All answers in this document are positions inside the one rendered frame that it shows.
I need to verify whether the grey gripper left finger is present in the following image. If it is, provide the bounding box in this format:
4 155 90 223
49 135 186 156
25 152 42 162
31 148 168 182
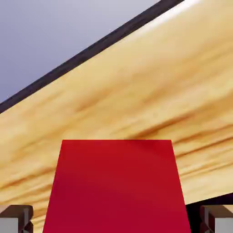
0 204 34 233

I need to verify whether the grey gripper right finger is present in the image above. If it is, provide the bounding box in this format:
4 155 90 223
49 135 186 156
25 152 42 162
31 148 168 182
199 204 233 233

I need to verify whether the small red cube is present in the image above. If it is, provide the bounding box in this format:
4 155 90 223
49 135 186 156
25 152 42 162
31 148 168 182
42 139 192 233

